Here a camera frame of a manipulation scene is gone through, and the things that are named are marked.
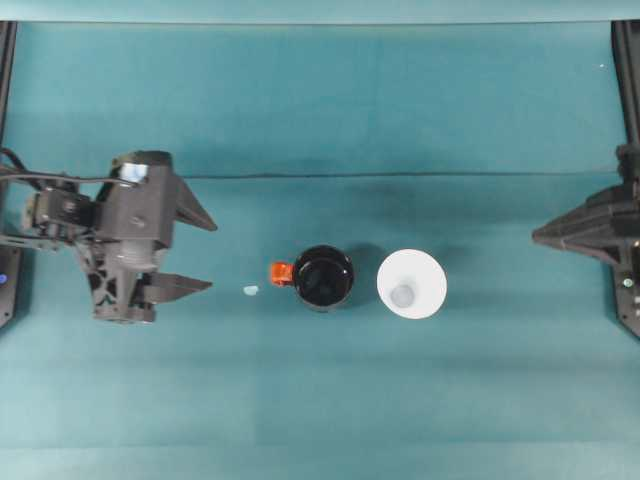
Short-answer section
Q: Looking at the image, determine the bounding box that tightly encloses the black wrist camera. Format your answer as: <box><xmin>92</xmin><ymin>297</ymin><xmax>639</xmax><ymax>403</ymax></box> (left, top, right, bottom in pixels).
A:
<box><xmin>110</xmin><ymin>149</ymin><xmax>174</xmax><ymax>187</ymax></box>

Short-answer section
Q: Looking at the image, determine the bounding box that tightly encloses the thin wrist camera wire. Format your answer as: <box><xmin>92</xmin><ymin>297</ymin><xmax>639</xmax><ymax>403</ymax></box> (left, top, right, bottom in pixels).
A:
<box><xmin>0</xmin><ymin>147</ymin><xmax>126</xmax><ymax>187</ymax></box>

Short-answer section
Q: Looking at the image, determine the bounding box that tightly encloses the black frame rail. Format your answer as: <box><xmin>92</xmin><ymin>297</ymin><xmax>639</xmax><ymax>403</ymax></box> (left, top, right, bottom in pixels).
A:
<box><xmin>611</xmin><ymin>19</ymin><xmax>640</xmax><ymax>147</ymax></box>
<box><xmin>0</xmin><ymin>20</ymin><xmax>20</xmax><ymax>151</ymax></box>

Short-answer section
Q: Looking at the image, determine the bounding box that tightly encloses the blue-green table cloth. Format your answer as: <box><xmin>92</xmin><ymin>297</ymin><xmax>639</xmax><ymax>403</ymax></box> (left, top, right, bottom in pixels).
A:
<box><xmin>0</xmin><ymin>21</ymin><xmax>640</xmax><ymax>480</ymax></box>

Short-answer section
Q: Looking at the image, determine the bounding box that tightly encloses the black cup holder red handle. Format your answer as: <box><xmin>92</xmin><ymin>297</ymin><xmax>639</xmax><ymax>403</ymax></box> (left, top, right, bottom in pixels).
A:
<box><xmin>269</xmin><ymin>243</ymin><xmax>356</xmax><ymax>314</ymax></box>

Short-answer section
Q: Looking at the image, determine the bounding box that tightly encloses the blue-green backdrop sheet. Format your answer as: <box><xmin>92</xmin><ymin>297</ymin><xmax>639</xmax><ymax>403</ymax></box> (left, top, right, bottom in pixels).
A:
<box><xmin>0</xmin><ymin>0</ymin><xmax>640</xmax><ymax>24</ymax></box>

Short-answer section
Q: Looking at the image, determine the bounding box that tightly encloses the white paper cup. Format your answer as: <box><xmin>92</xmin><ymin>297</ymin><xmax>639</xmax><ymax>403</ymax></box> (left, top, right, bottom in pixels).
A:
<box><xmin>375</xmin><ymin>248</ymin><xmax>449</xmax><ymax>320</ymax></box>

